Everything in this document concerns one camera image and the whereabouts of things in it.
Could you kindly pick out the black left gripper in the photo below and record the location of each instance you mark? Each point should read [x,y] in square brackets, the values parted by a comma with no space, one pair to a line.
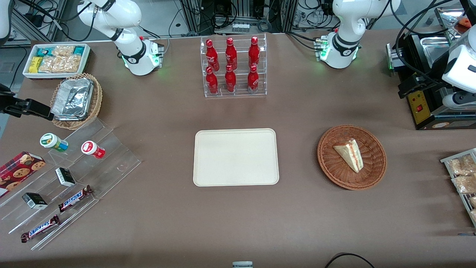
[432,71]

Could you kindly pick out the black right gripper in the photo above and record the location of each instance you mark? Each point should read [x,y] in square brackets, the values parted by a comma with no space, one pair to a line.
[8,104]

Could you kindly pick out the triangle sandwich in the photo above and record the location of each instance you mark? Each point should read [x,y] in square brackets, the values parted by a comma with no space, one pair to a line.
[349,154]

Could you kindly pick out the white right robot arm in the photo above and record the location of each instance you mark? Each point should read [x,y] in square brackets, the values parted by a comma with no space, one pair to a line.
[130,52]

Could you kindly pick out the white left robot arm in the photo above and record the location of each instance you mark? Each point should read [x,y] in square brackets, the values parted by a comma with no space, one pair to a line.
[346,33]

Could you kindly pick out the light wicker basket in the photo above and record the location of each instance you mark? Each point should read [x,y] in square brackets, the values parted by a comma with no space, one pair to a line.
[97,100]

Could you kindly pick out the steel tray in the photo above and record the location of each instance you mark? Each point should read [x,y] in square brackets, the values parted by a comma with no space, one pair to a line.
[448,20]

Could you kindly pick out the brown wicker basket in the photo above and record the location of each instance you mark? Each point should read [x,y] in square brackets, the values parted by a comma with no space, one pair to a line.
[366,175]

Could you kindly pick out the cream plastic tray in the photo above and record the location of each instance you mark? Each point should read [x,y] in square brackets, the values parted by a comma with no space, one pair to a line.
[235,157]

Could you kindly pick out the black machine yellow panel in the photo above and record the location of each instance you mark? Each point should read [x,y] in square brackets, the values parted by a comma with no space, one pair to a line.
[420,108]

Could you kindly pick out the white snack bin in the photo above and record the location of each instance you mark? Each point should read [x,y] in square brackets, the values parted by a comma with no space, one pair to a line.
[28,74]

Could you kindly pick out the green lid cup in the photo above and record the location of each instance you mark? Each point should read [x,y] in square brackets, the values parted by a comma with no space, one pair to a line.
[52,141]

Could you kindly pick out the stacked foil containers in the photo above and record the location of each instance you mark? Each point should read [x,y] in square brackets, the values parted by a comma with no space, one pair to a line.
[72,98]

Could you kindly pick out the yellow snack packet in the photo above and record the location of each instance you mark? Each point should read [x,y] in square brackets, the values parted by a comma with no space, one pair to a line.
[35,64]

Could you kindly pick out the clear rice cracker bag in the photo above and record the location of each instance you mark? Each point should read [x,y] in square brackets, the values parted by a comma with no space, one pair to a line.
[61,63]

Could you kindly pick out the teal snack packet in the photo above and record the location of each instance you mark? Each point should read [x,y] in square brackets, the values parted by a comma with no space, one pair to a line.
[44,51]
[79,50]

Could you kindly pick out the red cookie box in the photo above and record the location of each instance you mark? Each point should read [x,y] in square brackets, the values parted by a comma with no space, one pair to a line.
[18,171]

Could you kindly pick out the red lid cup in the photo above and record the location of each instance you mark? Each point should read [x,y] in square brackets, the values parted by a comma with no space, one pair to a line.
[92,149]

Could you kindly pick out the small black box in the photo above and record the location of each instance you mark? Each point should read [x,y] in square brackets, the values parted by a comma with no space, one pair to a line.
[34,201]
[65,177]

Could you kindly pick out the clear acrylic step display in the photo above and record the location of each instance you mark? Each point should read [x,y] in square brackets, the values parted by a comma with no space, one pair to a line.
[111,149]

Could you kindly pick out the snickers bar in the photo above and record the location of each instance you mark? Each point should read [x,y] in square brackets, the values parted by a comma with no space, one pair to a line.
[74,199]
[40,228]

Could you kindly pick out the red cola bottle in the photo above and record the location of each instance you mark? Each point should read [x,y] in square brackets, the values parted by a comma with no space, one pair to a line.
[254,54]
[212,82]
[230,80]
[253,79]
[231,55]
[212,56]

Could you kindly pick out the clear acrylic bottle rack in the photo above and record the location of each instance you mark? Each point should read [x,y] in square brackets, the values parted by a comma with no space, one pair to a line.
[240,93]

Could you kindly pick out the white power strip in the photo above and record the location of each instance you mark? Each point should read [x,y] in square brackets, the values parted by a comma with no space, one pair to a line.
[240,27]

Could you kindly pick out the grey box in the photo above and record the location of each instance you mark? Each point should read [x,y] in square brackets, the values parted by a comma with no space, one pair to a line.
[242,264]

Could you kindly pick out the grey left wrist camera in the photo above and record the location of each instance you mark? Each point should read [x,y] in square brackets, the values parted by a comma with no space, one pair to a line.
[459,99]

